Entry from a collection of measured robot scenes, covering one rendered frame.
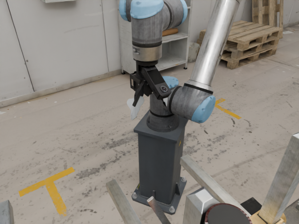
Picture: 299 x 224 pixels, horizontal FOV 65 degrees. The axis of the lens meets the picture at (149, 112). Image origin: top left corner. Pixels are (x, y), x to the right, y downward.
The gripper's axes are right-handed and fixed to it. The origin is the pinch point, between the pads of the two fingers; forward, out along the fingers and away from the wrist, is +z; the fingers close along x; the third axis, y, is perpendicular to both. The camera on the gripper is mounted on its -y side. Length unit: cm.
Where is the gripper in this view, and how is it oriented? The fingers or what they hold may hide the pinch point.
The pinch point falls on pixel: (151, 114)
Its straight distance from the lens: 82.3
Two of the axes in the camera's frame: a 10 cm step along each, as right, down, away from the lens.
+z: 0.0, 8.4, 5.5
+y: -5.9, -4.4, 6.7
